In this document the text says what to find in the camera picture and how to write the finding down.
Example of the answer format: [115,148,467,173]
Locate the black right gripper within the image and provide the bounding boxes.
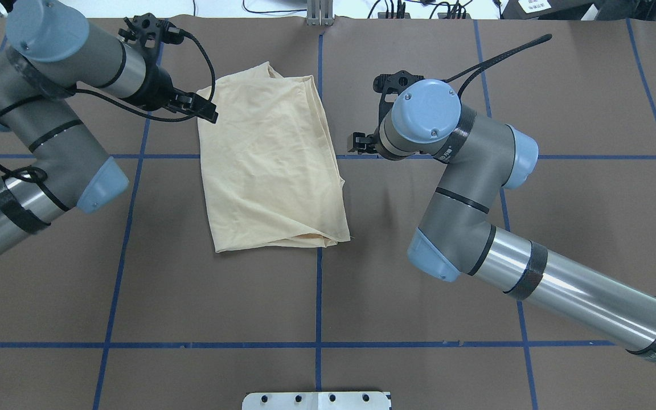
[348,132,398,161]

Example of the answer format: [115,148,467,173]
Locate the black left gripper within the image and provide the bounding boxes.
[123,60,219,124]

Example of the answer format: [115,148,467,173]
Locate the cream long-sleeve printed shirt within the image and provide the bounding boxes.
[198,62,351,253]

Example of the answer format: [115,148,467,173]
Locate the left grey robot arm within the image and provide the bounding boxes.
[0,1,218,255]

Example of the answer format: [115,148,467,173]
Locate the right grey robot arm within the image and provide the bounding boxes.
[348,71,656,366]

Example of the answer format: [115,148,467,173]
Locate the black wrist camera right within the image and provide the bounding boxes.
[372,70,426,120]

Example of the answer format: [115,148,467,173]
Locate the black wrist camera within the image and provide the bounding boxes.
[118,13,186,48]
[372,70,426,120]

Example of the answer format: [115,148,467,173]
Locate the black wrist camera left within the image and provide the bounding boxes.
[118,13,186,48]

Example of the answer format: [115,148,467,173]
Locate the grey aluminium frame post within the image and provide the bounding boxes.
[306,0,335,26]

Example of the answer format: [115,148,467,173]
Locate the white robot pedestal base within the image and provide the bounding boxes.
[241,391,392,409]

